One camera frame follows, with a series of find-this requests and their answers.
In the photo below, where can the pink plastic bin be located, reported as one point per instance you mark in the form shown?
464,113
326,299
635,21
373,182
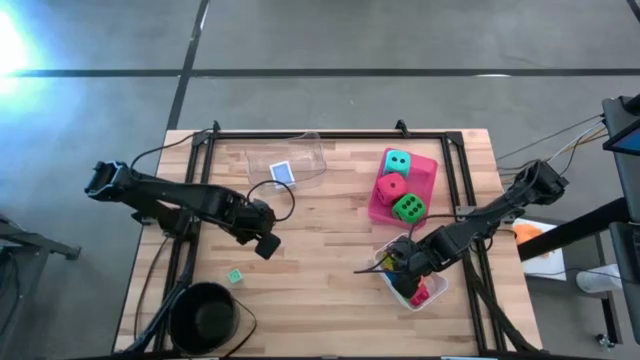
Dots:
425,170

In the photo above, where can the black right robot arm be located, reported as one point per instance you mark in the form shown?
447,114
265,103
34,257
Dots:
500,215

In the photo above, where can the orange object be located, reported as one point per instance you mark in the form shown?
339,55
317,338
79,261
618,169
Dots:
527,234

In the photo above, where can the red tall-stud toy brick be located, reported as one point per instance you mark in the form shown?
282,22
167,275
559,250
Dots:
420,296

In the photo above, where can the black round bucket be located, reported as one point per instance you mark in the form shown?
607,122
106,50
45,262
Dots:
200,320

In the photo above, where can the white plastic bin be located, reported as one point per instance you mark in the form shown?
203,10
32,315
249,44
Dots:
440,285

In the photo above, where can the grey metal stand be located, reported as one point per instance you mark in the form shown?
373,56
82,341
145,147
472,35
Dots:
30,241

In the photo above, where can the white tray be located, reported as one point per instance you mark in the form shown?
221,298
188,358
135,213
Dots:
545,260

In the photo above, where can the black table rig frame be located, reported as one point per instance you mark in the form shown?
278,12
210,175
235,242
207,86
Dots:
325,135

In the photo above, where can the dark laptop blue screen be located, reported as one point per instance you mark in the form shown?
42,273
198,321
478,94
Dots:
627,142

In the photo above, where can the red foam die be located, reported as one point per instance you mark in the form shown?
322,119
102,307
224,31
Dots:
391,188

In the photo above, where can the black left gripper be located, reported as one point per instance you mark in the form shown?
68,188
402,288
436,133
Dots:
252,220

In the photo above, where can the teal foam die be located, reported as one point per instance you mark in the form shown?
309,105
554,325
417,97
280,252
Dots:
397,162

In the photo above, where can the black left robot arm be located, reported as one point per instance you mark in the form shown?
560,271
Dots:
170,197

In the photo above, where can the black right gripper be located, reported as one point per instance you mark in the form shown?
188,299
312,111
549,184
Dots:
415,255

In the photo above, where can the white shoe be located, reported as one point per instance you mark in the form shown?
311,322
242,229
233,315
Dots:
597,280

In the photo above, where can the green foam die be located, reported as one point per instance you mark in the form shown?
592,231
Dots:
409,208

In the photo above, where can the mint green small brick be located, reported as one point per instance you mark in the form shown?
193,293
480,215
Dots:
235,276

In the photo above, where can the blue white card box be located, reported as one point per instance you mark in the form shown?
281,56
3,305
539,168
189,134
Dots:
282,173

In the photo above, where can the lime green square brick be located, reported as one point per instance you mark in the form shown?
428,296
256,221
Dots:
387,261

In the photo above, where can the clear plastic bin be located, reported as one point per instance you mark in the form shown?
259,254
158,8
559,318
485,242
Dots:
305,160

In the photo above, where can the black stand bar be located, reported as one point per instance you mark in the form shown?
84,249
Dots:
575,230

